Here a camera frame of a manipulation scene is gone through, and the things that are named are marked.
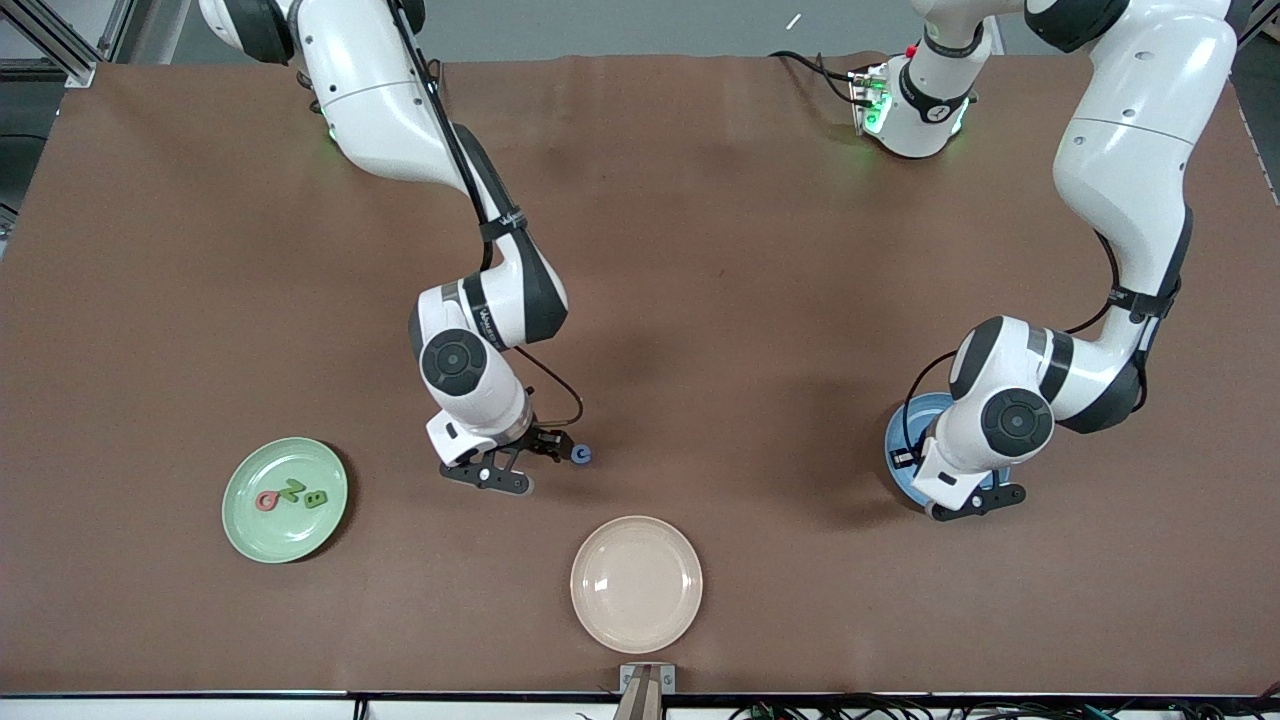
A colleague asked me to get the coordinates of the blue plate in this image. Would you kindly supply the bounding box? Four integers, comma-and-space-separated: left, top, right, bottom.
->
884, 392, 1012, 513

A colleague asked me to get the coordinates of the beige plate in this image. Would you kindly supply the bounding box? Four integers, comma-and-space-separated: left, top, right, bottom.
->
570, 515, 704, 655

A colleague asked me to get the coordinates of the brown table mat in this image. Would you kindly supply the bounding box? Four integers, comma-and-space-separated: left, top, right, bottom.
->
0, 50, 1280, 698

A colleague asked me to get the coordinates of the light green plate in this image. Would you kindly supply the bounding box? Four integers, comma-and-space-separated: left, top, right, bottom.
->
221, 436, 350, 565

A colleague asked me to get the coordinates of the metal connector box green light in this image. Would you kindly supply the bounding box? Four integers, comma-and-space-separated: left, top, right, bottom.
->
848, 65, 891, 136

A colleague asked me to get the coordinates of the black cable bundle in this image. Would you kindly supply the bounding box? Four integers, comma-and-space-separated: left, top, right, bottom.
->
730, 693, 1280, 720

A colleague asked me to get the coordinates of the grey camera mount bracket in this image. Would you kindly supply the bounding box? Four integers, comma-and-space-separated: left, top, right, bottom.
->
618, 663, 677, 720

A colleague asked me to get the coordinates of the white table edge rail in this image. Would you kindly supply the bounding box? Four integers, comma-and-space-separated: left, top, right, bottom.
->
0, 690, 1280, 720

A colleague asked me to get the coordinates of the black base cable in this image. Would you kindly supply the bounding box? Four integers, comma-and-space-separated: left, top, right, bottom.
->
768, 50, 863, 106

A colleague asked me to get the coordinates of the aluminium frame profile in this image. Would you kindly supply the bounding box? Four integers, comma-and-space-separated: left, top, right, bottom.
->
1235, 0, 1280, 46
0, 0, 136, 89

